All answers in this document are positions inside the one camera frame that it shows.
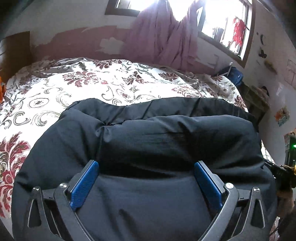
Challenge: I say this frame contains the black padded jacket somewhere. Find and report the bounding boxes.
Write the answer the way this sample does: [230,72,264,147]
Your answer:
[11,97,277,240]

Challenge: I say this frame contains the dark blue clothes pile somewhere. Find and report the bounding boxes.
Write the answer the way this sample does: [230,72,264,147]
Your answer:
[218,66,243,87]

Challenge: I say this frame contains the red clothes outside window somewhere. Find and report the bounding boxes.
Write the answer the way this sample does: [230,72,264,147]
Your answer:
[232,17,246,47]

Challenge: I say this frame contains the person's right hand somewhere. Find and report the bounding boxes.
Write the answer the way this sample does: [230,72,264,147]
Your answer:
[276,189,295,218]

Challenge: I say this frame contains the dark wooden side cabinet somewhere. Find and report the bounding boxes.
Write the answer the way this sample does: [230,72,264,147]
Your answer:
[239,83,270,124]

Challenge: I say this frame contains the floral white red bedspread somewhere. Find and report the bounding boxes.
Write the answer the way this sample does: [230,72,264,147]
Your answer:
[1,58,247,232]

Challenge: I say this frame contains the orange cloth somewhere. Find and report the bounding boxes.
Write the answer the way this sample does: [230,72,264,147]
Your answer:
[0,77,6,103]

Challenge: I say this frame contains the brown wooden headboard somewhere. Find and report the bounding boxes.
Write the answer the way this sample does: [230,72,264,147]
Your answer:
[0,31,33,83]

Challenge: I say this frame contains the mauve knotted curtain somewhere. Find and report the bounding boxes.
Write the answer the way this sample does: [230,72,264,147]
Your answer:
[121,1,202,72]

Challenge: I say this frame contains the orange wall sticker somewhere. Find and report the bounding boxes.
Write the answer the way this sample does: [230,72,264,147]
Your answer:
[274,106,290,126]

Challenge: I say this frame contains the window with dark frame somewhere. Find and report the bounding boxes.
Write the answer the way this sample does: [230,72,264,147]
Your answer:
[105,1,256,68]

